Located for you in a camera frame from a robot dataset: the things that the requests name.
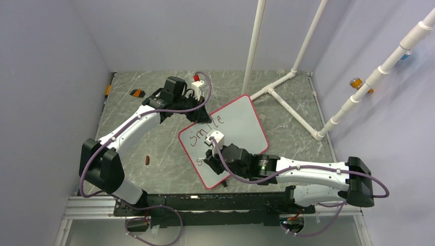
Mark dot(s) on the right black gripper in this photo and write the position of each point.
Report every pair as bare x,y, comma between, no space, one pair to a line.
213,160

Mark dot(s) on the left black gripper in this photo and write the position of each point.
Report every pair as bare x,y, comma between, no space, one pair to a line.
200,116

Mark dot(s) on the red framed whiteboard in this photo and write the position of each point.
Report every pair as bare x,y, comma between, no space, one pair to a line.
239,124

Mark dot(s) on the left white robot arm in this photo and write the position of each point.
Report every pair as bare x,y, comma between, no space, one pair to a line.
101,169

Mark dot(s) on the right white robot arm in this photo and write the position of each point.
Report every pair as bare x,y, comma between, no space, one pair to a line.
309,182

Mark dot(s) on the black orange brush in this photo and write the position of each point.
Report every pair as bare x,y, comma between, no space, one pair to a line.
138,93

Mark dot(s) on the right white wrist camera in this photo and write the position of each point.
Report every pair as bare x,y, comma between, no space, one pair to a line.
215,138

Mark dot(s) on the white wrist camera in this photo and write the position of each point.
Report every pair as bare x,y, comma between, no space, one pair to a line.
198,87
215,138

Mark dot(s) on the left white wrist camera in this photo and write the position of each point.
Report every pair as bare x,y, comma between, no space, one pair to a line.
198,87

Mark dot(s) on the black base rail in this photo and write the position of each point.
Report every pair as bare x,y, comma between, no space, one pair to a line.
209,209

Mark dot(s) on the white pvc pipe frame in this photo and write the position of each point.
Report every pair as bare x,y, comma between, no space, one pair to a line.
270,88

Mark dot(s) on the orange yellow wall fitting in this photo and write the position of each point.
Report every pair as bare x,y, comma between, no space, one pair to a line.
356,83

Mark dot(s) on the aluminium frame rail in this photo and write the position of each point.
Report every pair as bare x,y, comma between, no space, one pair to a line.
103,207

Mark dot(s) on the blue wall fitting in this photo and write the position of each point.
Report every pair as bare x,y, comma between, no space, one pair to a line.
406,55

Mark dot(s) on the white pipe on wall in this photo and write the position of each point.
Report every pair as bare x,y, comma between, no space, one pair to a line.
419,32

